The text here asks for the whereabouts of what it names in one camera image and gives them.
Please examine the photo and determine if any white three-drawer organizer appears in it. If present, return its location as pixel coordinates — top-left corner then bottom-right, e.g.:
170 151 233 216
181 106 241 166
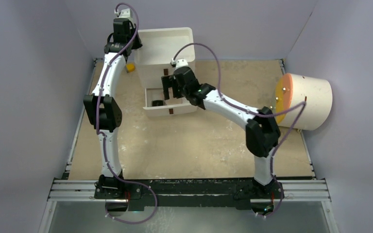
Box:
135 27 197 117

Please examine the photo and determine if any black gold compact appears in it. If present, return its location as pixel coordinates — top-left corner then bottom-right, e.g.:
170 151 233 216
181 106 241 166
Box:
151 100 165 107

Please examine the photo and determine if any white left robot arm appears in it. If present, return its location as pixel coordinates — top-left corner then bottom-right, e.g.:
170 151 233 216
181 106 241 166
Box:
83 18 142 199

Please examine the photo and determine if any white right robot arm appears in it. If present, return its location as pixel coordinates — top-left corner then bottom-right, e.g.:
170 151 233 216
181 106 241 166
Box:
161 66 283 198

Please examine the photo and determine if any yellow grey small block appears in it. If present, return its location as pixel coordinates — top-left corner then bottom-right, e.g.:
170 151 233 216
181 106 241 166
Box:
126 64 136 73

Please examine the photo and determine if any white cylindrical bin orange lid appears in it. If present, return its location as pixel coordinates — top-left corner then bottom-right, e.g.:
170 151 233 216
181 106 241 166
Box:
273 73 333 131

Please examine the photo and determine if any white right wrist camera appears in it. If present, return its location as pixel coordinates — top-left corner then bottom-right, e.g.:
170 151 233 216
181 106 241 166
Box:
170 59 188 70

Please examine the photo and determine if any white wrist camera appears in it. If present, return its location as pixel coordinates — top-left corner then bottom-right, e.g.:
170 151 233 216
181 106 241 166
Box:
170 59 188 70
114 8 133 20

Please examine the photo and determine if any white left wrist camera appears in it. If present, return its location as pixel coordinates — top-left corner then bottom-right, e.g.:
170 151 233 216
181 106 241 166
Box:
114 8 133 20

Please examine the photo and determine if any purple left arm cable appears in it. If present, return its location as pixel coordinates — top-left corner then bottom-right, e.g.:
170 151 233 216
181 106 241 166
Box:
96 2 159 226

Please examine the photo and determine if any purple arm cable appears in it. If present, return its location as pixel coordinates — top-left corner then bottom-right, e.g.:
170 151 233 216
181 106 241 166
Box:
171 42 307 219
96 2 159 226

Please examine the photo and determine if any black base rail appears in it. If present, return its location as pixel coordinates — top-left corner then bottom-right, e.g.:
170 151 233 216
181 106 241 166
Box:
94 175 284 215

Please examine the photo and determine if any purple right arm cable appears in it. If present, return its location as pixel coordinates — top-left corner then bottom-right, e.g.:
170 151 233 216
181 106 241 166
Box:
171 42 307 219

